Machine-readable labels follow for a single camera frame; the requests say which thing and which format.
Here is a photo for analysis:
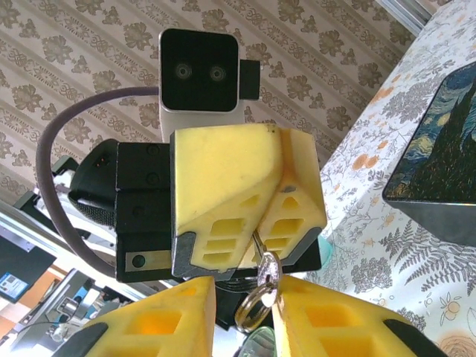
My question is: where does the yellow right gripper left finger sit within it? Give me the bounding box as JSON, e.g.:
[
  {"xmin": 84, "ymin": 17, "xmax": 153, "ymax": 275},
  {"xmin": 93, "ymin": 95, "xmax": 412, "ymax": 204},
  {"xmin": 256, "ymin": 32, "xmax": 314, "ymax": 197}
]
[{"xmin": 7, "ymin": 276, "xmax": 219, "ymax": 357}]

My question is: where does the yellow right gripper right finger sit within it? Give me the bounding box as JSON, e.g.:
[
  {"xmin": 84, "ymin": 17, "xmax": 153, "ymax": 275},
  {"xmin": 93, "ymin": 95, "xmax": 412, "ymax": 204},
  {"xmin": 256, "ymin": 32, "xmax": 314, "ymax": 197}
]
[{"xmin": 272, "ymin": 276, "xmax": 449, "ymax": 357}]

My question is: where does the silver key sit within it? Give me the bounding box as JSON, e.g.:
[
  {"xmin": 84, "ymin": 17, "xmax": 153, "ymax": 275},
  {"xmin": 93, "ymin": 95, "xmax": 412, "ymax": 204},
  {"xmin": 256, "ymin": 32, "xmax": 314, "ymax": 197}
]
[{"xmin": 251, "ymin": 229, "xmax": 283, "ymax": 309}]

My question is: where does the metal key ring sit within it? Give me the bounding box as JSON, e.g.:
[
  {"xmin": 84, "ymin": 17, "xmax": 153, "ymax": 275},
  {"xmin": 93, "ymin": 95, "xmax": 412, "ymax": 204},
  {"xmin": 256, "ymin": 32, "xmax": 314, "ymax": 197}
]
[{"xmin": 234, "ymin": 281, "xmax": 278, "ymax": 333}]

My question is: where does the clear greenish glass object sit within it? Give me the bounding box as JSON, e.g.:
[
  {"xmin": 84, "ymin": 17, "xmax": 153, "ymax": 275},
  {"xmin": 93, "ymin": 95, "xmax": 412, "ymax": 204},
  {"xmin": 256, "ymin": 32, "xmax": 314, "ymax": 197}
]
[{"xmin": 243, "ymin": 327, "xmax": 277, "ymax": 357}]

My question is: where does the computer monitor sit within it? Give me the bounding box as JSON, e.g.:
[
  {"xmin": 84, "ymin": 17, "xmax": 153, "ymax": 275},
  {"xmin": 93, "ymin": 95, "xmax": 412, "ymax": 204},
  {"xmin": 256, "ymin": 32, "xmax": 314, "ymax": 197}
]
[{"xmin": 0, "ymin": 235, "xmax": 57, "ymax": 304}]

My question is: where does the starry night print box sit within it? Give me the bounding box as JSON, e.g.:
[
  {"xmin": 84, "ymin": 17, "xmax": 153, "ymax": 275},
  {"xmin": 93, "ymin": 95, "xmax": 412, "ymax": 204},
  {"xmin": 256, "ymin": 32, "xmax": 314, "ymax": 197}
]
[{"xmin": 382, "ymin": 61, "xmax": 476, "ymax": 246}]

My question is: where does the white aluminium frame rail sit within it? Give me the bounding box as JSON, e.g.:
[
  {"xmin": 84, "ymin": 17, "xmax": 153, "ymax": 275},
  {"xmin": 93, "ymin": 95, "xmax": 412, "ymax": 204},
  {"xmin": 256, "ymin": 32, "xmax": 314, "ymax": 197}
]
[{"xmin": 0, "ymin": 199, "xmax": 120, "ymax": 263}]

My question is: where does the grey camera cable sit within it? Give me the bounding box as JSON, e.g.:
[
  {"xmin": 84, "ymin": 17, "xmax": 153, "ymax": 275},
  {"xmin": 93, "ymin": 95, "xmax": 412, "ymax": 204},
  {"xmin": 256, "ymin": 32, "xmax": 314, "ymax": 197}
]
[{"xmin": 36, "ymin": 86, "xmax": 164, "ymax": 277}]

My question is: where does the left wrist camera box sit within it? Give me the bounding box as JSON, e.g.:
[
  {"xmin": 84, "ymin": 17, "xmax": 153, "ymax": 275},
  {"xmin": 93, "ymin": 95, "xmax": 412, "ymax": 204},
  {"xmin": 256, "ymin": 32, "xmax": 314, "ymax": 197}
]
[{"xmin": 158, "ymin": 28, "xmax": 262, "ymax": 144}]

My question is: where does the aluminium frame post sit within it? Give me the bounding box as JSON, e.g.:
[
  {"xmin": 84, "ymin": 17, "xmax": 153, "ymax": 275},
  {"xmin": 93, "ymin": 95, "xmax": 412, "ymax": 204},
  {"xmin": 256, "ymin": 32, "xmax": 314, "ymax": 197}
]
[{"xmin": 374, "ymin": 0, "xmax": 437, "ymax": 36}]

